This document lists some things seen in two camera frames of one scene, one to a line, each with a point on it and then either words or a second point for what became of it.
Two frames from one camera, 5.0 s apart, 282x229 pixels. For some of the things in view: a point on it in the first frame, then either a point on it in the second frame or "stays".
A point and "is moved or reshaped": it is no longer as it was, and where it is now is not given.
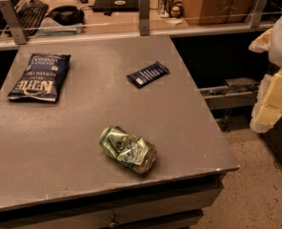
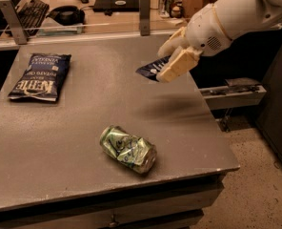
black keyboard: [31, 14] stays
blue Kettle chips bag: [42, 77] stays
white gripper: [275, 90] to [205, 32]
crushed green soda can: [132, 152] stays
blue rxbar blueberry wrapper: [143, 76] is moved or reshaped
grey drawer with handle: [181, 211] stays
